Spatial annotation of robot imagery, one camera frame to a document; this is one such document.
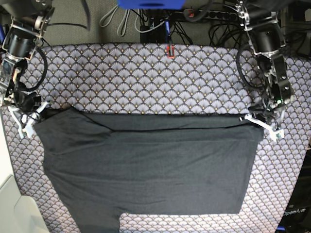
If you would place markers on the dark grey T-shirt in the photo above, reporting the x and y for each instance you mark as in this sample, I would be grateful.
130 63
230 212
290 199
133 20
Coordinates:
102 166

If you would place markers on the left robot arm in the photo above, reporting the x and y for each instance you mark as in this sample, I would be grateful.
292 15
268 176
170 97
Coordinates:
266 40

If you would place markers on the blue vertical post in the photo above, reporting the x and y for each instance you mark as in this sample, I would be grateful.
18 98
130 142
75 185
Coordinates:
167 30

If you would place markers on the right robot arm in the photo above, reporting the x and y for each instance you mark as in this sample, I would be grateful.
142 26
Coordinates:
30 18

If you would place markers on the black power strip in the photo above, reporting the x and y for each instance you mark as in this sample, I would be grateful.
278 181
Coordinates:
213 15

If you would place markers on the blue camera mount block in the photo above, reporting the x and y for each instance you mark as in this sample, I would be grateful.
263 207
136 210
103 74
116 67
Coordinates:
151 4

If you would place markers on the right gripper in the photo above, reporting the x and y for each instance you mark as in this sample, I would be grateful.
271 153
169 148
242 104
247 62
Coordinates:
28 106

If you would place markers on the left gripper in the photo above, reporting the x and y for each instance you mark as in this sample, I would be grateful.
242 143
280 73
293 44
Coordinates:
266 112

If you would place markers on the white plastic bin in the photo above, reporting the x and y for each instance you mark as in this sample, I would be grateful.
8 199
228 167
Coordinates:
18 213

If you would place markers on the black OpenArm box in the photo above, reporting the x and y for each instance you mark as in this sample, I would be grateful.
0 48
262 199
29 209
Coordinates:
297 216

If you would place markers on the red and black clamp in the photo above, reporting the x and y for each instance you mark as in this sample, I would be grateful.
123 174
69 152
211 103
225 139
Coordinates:
170 51

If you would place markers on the fan-patterned table cloth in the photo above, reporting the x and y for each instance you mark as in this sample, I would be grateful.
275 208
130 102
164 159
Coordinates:
136 78

